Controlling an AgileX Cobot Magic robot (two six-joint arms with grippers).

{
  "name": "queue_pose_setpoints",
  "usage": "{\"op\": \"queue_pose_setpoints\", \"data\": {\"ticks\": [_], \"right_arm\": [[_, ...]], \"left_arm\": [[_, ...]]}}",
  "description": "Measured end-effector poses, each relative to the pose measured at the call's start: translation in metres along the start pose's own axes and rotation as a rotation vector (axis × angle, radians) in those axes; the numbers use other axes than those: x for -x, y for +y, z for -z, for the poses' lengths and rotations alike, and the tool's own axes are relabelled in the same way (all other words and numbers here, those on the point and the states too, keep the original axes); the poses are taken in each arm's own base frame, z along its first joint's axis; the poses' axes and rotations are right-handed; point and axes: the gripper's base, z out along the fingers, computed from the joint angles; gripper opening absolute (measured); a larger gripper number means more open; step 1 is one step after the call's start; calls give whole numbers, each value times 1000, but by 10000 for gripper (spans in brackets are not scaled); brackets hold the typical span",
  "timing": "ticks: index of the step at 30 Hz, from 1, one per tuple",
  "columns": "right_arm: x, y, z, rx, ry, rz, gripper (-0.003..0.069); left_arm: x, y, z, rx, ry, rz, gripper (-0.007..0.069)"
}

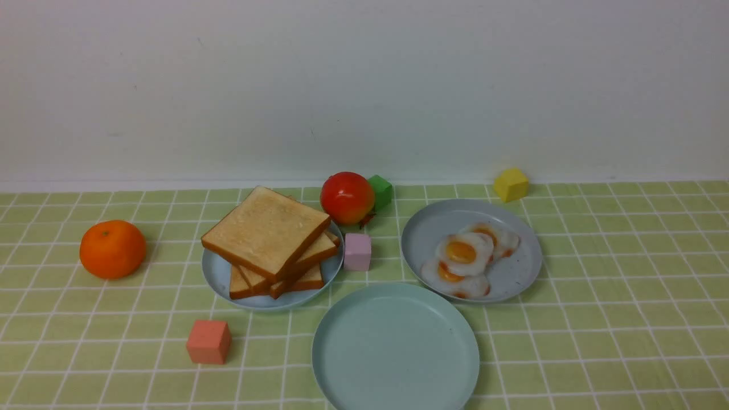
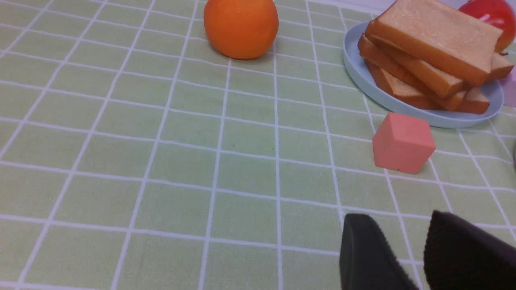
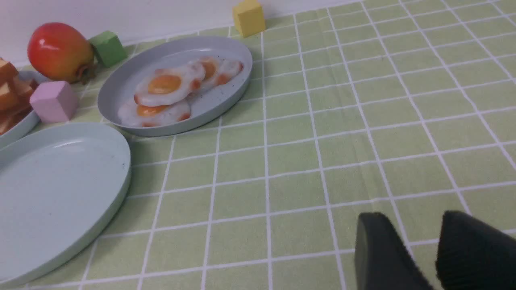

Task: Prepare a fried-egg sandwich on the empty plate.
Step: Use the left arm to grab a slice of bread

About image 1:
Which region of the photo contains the toast slice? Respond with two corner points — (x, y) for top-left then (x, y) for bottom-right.
(201, 186), (331, 277)
(269, 263), (325, 299)
(229, 264), (325, 301)
(230, 230), (342, 297)

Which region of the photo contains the fried egg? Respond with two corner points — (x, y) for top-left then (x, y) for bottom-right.
(419, 259), (490, 299)
(435, 232), (494, 277)
(459, 222), (521, 263)

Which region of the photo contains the green cube block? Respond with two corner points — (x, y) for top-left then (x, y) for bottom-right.
(368, 174), (394, 212)

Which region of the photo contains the pink cube block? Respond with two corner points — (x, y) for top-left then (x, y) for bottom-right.
(343, 232), (372, 272)

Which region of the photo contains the grey-blue egg plate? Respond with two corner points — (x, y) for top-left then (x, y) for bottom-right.
(400, 198), (542, 304)

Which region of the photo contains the teal empty plate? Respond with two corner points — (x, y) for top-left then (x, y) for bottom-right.
(312, 283), (481, 409)

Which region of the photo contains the yellow cube block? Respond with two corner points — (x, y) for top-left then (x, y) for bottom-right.
(494, 168), (530, 203)

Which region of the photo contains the light blue bread plate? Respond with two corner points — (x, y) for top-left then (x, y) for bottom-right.
(202, 222), (345, 311)

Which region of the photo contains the salmon cube block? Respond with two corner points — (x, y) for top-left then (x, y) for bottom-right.
(186, 319), (232, 365)

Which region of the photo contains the orange mandarin fruit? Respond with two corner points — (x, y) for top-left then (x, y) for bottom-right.
(79, 220), (148, 280)

